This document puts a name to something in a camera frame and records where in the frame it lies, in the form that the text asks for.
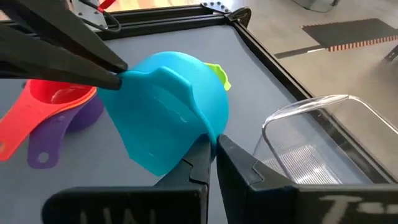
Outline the black table frame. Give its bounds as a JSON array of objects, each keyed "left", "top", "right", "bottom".
[{"left": 0, "top": 5, "right": 398, "bottom": 184}]

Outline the black orange striped floor mat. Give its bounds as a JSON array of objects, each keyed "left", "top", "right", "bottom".
[{"left": 274, "top": 17, "right": 398, "bottom": 60}]

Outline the black cable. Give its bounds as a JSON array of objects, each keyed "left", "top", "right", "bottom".
[{"left": 79, "top": 0, "right": 122, "bottom": 34}]

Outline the purple measuring cup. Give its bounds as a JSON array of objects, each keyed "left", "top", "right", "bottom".
[{"left": 27, "top": 93, "right": 105, "bottom": 170}]

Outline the red measuring cup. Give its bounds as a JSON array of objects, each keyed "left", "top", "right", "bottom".
[{"left": 0, "top": 79, "right": 98, "bottom": 162}]

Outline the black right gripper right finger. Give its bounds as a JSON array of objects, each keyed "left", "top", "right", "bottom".
[{"left": 216, "top": 134, "right": 398, "bottom": 224}]

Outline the red plastic clip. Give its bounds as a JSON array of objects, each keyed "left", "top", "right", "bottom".
[{"left": 98, "top": 0, "right": 118, "bottom": 10}]

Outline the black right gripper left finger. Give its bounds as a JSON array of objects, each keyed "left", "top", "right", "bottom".
[{"left": 41, "top": 136, "right": 213, "bottom": 224}]

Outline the black table clamp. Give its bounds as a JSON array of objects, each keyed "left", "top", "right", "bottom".
[{"left": 226, "top": 6, "right": 252, "bottom": 27}]

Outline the clear plastic basket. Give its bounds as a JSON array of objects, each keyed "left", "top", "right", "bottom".
[{"left": 252, "top": 94, "right": 398, "bottom": 186}]

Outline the lime green measuring cup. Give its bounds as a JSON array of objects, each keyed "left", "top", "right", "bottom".
[{"left": 203, "top": 62, "right": 232, "bottom": 91}]

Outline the metal corner bracket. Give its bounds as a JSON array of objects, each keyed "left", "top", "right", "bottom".
[{"left": 200, "top": 1, "right": 233, "bottom": 15}]

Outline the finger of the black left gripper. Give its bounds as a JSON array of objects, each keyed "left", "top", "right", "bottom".
[
  {"left": 9, "top": 0, "right": 129, "bottom": 74},
  {"left": 0, "top": 26, "right": 123, "bottom": 91}
]

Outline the teal measuring cup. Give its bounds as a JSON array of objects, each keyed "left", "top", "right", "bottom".
[{"left": 96, "top": 51, "right": 230, "bottom": 177}]

